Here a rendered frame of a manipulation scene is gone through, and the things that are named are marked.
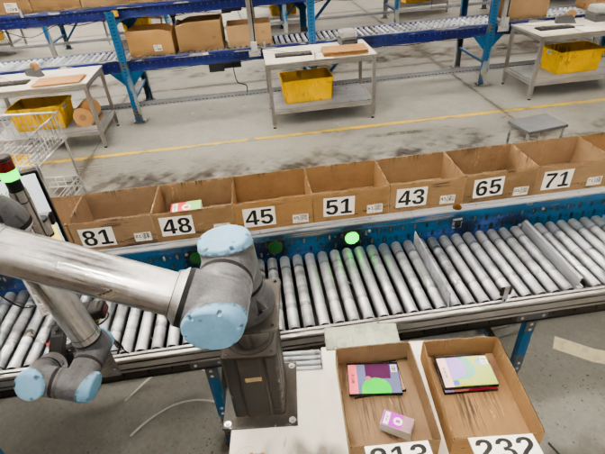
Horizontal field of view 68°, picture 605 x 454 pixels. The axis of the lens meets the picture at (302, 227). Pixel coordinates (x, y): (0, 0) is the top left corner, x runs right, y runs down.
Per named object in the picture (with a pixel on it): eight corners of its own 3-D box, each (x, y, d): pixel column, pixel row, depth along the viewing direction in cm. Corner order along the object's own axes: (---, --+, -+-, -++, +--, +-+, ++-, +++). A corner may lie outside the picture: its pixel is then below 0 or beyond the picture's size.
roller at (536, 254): (564, 299, 200) (567, 290, 197) (506, 231, 242) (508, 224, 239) (575, 297, 200) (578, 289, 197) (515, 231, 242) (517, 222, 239)
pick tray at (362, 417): (349, 465, 142) (349, 449, 136) (335, 365, 173) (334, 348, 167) (438, 456, 142) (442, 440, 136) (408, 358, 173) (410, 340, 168)
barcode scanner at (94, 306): (112, 328, 163) (99, 309, 157) (81, 336, 163) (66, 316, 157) (116, 315, 168) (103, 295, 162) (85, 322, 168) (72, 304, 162)
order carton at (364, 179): (313, 223, 229) (311, 195, 219) (305, 195, 253) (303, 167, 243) (389, 213, 231) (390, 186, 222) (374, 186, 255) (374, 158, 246)
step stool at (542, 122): (533, 185, 411) (545, 140, 385) (499, 161, 451) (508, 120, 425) (572, 176, 419) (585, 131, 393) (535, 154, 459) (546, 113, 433)
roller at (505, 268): (522, 304, 198) (525, 296, 196) (472, 236, 241) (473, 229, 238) (533, 304, 199) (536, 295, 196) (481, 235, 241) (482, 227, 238)
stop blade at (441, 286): (446, 307, 198) (449, 293, 192) (413, 245, 235) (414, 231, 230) (448, 307, 198) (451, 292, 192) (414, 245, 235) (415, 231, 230)
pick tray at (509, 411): (448, 456, 142) (453, 440, 136) (419, 358, 173) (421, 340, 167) (538, 450, 141) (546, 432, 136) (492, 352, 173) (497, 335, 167)
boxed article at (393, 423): (410, 441, 146) (410, 433, 143) (379, 431, 150) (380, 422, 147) (413, 426, 150) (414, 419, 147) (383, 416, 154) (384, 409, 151)
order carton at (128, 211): (78, 253, 221) (66, 225, 211) (94, 220, 245) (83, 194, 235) (159, 242, 224) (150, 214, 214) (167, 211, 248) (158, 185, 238)
